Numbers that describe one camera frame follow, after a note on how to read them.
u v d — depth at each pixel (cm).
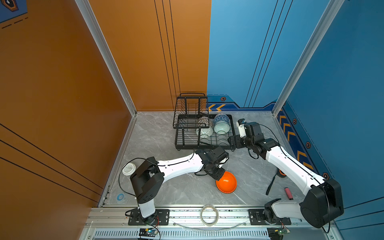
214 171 70
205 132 105
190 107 99
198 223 73
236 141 75
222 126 106
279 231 70
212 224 71
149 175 49
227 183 80
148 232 71
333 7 70
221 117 109
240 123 74
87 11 70
